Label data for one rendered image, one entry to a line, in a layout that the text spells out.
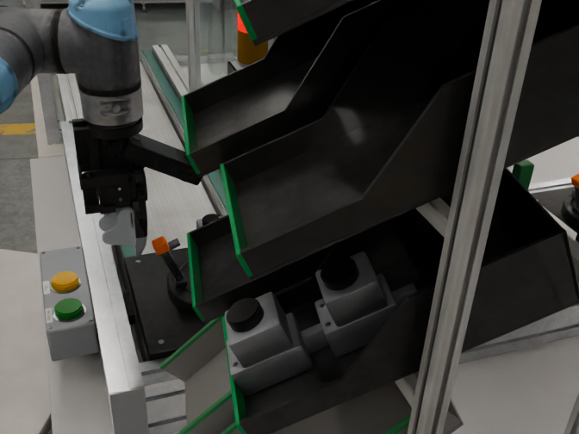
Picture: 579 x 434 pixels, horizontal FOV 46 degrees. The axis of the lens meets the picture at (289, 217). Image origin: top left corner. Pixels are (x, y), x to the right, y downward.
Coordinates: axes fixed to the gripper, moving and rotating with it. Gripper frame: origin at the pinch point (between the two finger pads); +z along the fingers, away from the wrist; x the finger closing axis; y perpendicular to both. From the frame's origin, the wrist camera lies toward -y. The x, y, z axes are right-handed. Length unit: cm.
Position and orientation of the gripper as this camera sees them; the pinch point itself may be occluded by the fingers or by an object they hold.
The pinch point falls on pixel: (141, 246)
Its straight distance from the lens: 100.8
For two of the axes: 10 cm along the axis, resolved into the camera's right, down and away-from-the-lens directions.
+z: -0.4, 8.5, 5.2
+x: 3.4, 5.0, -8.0
